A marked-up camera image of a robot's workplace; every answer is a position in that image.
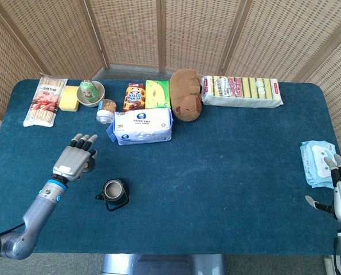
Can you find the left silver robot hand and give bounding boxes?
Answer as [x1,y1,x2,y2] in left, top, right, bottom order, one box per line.
[52,133,99,182]

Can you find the black teapot lid orange knob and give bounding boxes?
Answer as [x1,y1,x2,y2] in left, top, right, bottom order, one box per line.
[83,156,98,173]

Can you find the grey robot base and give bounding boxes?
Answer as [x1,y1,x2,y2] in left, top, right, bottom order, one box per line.
[101,253,225,275]

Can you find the clear jar white lid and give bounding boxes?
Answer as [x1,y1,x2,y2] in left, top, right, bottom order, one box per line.
[96,99,118,124]

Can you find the black cast iron teapot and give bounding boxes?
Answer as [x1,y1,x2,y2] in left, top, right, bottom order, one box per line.
[95,178,130,212]

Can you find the light blue wet wipes pack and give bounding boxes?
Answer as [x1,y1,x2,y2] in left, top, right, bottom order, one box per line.
[300,140,341,189]

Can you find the yellow sponge block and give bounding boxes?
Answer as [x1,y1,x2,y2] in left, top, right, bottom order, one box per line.
[58,85,81,112]

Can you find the bamboo skewers pack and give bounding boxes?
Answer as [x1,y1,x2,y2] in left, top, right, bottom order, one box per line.
[23,76,68,128]

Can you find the green nesting doll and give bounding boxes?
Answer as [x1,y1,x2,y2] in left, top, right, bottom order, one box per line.
[80,79,99,103]

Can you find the white ceramic bowl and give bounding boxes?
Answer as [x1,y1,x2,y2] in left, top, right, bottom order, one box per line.
[76,80,105,108]

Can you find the blue white tissue pack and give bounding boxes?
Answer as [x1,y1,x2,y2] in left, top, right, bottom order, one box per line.
[106,107,174,146]

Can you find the Hello Panda biscuit box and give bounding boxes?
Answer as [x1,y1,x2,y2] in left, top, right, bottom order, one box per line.
[123,82,147,112]

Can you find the green tissue box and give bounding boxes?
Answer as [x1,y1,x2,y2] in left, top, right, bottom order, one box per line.
[144,80,171,109]

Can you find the brown capybara plush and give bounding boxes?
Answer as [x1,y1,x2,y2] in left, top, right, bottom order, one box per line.
[169,68,203,123]

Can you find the blue tablecloth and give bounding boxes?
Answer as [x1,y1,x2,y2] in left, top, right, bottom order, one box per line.
[0,79,341,256]

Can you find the woven bamboo folding screen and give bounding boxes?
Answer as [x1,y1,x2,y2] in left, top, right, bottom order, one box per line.
[0,0,341,155]

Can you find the yellow sponge multipack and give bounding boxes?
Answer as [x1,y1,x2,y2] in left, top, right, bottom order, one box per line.
[201,74,284,109]

